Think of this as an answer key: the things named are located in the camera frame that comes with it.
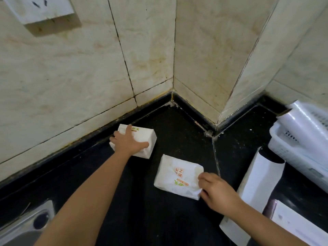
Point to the person's left hand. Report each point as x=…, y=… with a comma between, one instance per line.
x=126, y=144

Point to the person's right hand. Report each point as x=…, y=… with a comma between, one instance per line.
x=220, y=194

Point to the person's left thumb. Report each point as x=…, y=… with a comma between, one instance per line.
x=142, y=145

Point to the person's right thumb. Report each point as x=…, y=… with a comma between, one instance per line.
x=206, y=195

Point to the thick white tissue packet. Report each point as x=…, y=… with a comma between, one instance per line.
x=146, y=135

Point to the person's right forearm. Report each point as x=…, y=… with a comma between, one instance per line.
x=266, y=225

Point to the person's left forearm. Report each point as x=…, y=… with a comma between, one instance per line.
x=87, y=197

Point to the white rolled paper sheet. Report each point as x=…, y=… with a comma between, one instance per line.
x=256, y=187

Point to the mauve flat box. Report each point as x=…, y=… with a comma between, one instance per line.
x=270, y=208

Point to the white flat box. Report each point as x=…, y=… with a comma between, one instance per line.
x=299, y=225

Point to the white plastic basket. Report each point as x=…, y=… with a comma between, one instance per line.
x=297, y=151

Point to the clear plastic film roll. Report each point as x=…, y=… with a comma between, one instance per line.
x=302, y=120

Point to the stainless steel sink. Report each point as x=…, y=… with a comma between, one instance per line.
x=23, y=225

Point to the white wall socket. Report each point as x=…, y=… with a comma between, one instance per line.
x=43, y=10

